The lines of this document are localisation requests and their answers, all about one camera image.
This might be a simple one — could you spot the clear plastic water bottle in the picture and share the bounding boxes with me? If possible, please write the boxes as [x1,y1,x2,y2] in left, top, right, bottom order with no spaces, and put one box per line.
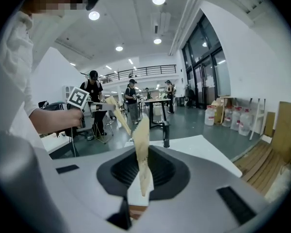
[230,107,242,132]
[222,107,233,128]
[238,108,253,137]
[205,105,215,127]

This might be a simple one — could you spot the round table with black legs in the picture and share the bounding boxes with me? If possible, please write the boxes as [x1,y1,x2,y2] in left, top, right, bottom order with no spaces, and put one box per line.
[142,98,172,130]

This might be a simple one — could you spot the black balcony railing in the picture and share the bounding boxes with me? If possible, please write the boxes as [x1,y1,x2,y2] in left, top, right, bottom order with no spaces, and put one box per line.
[98,64,177,83]

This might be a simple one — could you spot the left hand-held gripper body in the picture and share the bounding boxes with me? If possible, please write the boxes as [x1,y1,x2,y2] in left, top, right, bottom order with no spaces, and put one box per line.
[67,86,100,129]

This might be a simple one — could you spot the wooden vanity cabinet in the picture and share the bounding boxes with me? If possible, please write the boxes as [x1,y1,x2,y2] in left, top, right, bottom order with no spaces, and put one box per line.
[129,204,148,220]

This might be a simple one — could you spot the person's left forearm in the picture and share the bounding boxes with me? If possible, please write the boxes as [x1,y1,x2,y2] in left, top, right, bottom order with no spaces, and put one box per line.
[29,107,85,134]

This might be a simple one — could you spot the brown cardboard panel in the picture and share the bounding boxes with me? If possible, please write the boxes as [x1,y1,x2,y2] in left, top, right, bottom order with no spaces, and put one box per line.
[271,101,291,156]

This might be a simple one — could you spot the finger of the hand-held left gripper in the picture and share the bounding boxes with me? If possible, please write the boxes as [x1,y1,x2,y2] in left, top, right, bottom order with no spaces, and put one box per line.
[99,102,117,112]

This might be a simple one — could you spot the wooden plank platform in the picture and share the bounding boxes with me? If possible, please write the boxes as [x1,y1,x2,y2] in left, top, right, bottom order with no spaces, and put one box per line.
[232,139,291,196]

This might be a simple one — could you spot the white arched cabinet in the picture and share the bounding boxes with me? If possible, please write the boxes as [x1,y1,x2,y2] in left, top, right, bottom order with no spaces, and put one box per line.
[62,85,72,100]

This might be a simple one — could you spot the black framed glass doors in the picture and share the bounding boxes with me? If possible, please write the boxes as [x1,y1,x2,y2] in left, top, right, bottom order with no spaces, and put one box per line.
[181,13,231,109]

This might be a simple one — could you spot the gold wire leg table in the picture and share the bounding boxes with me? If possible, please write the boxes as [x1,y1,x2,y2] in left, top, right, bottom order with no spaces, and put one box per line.
[92,122,109,144]

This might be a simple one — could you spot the beige paper strip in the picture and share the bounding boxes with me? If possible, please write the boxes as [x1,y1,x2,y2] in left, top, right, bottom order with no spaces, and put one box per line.
[131,114,152,198]
[104,96,132,136]

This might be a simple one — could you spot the person's white shirt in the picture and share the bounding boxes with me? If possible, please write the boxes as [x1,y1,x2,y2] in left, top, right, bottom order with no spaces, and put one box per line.
[3,10,48,152]

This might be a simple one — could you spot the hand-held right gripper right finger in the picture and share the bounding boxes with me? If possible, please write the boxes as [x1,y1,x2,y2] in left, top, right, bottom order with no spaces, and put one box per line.
[133,145,270,233]

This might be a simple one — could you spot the cardboard box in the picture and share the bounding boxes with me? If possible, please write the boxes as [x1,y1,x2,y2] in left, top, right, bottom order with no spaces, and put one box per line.
[212,96,232,125]

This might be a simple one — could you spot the black vanity cabinet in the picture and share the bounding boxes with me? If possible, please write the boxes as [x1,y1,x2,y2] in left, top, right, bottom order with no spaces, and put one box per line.
[49,143,80,159]

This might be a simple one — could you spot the white ceiling air unit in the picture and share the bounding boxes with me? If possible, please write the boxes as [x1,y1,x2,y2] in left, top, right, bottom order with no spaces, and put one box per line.
[150,12,171,36]

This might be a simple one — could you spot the white metal frame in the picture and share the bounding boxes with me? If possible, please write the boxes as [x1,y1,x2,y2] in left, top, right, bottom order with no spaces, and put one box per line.
[249,97,268,141]

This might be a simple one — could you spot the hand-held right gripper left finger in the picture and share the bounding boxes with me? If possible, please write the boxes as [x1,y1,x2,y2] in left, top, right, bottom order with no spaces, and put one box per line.
[45,146,139,233]

